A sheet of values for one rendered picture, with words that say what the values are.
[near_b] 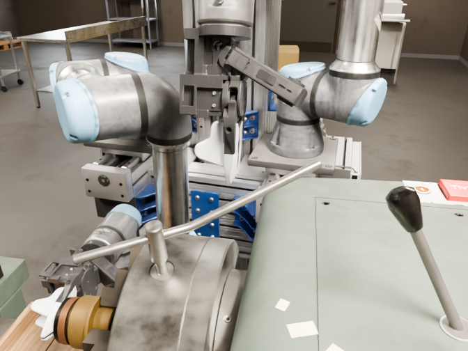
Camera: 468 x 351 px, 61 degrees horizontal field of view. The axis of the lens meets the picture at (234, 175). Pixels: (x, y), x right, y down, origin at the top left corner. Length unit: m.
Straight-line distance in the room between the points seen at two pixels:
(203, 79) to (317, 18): 8.89
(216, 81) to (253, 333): 0.31
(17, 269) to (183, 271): 0.69
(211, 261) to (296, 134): 0.56
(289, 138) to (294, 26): 8.46
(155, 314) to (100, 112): 0.37
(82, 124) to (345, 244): 0.47
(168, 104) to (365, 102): 0.44
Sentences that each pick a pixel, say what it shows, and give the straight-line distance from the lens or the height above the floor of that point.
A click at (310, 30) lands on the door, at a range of 9.44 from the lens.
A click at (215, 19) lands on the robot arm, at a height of 1.54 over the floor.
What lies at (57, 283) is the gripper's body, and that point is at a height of 1.10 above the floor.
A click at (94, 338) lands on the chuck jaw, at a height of 1.10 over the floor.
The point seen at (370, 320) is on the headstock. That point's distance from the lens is 0.49.
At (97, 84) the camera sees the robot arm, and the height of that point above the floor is 1.42.
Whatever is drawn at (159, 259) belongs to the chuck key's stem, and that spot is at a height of 1.27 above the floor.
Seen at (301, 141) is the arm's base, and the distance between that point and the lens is 1.05.
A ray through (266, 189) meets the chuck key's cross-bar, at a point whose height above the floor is 1.34.
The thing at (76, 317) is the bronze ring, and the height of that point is 1.11.
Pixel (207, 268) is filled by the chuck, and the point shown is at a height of 1.24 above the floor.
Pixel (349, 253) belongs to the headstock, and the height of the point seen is 1.25.
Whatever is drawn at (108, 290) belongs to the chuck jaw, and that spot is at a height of 1.14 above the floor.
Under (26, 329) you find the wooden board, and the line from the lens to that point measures 1.07.
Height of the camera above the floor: 1.60
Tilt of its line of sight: 27 degrees down
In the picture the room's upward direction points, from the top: straight up
